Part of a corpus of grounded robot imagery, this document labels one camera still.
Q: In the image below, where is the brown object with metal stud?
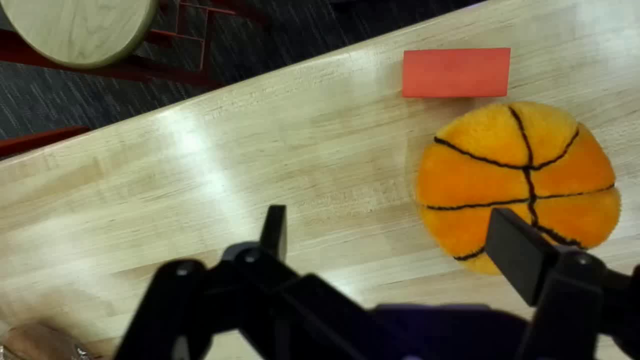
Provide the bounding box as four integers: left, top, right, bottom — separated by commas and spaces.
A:
0, 319, 105, 360

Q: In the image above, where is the orange plush basketball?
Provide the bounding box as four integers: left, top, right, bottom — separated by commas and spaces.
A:
415, 100, 624, 275

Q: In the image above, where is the red bar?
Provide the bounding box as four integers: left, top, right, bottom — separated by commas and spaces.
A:
0, 126, 95, 159

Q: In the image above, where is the orange-red foam block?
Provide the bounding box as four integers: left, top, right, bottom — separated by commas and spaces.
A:
400, 45, 515, 100

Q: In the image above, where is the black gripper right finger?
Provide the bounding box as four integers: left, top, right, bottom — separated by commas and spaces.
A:
484, 205, 640, 360

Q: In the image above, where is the round wooden stool seat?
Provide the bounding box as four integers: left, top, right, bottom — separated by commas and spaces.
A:
0, 0, 161, 71

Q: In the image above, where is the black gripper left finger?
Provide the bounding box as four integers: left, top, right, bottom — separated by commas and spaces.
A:
112, 204, 377, 360

